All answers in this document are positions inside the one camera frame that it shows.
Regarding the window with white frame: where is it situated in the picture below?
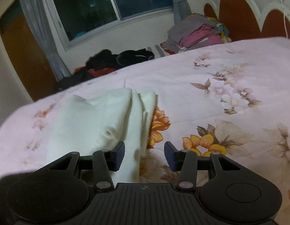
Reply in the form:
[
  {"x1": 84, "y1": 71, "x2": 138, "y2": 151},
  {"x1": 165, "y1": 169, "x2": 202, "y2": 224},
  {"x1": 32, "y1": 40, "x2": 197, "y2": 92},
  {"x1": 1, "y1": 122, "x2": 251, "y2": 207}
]
[{"x1": 47, "y1": 0, "x2": 173, "y2": 49}]

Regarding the pink floral bed sheet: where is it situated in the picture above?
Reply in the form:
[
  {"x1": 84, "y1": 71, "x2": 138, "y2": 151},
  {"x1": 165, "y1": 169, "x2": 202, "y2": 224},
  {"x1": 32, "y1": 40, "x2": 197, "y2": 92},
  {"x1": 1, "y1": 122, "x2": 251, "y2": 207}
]
[{"x1": 0, "y1": 38, "x2": 290, "y2": 224}]

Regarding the left grey curtain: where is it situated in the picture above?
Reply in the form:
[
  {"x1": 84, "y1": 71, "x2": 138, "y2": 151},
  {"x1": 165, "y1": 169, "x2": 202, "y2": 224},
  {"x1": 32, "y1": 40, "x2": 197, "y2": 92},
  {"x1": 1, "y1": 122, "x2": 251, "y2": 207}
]
[{"x1": 19, "y1": 0, "x2": 70, "y2": 81}]

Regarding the pile of black clothes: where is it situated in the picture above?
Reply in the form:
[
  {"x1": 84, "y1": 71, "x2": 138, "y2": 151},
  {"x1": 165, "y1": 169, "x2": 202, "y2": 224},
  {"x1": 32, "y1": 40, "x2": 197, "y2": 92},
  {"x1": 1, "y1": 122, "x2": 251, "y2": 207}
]
[{"x1": 55, "y1": 49, "x2": 155, "y2": 92}]

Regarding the cream knit sweater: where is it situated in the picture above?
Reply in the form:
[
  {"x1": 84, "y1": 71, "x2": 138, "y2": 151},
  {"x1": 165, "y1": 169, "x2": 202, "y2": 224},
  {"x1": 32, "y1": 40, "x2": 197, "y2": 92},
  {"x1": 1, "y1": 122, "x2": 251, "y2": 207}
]
[{"x1": 46, "y1": 88, "x2": 156, "y2": 183}]

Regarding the striped pillow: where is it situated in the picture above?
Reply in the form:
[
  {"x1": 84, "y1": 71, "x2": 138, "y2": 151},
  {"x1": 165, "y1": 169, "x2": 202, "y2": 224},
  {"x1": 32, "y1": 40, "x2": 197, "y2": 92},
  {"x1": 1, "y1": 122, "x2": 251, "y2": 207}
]
[{"x1": 146, "y1": 44, "x2": 171, "y2": 59}]

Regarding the brown wooden door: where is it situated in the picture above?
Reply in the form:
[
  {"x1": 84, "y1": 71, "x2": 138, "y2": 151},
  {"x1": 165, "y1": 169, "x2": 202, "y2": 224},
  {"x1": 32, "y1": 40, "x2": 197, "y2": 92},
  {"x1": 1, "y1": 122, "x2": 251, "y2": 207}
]
[{"x1": 0, "y1": 0, "x2": 57, "y2": 101}]

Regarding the white cable on wall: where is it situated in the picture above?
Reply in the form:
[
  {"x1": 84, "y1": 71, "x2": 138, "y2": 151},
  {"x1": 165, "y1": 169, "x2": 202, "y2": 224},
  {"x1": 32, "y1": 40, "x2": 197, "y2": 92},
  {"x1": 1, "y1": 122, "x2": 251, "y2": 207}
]
[{"x1": 264, "y1": 0, "x2": 290, "y2": 39}]

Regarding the stack of folded clothes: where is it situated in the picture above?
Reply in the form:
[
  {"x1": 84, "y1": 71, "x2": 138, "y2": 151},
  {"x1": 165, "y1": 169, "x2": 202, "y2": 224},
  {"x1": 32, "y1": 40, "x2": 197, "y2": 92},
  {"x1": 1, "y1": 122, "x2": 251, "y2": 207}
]
[{"x1": 161, "y1": 13, "x2": 231, "y2": 54}]

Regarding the red and white headboard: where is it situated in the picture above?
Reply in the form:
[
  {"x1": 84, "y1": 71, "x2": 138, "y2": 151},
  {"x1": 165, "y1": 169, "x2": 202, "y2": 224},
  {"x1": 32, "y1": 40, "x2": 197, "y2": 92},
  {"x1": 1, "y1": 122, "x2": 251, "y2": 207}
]
[{"x1": 203, "y1": 0, "x2": 290, "y2": 41}]

